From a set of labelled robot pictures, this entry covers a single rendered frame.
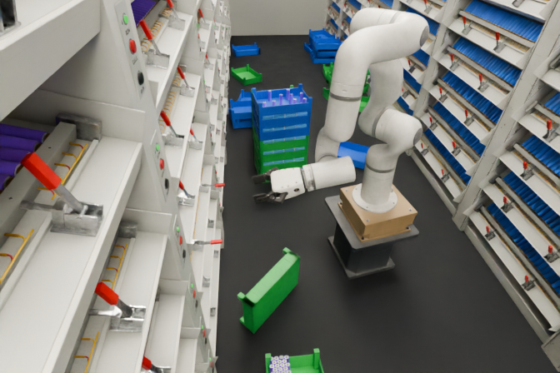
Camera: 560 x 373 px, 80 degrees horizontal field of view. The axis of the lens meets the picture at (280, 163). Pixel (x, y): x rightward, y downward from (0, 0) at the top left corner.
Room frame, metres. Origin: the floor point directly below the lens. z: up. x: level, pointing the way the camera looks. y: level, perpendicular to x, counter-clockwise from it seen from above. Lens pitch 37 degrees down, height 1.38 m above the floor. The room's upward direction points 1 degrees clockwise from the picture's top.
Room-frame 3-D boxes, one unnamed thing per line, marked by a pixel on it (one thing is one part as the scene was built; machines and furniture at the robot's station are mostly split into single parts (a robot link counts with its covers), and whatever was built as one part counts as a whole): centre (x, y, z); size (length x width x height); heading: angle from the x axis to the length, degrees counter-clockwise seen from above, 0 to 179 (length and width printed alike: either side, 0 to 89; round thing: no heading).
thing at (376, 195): (1.07, -0.41, 0.48); 0.19 x 0.19 x 0.18
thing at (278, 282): (0.80, 0.03, 0.10); 0.30 x 0.08 x 0.20; 142
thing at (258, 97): (1.73, 0.00, 0.52); 0.30 x 0.20 x 0.08; 105
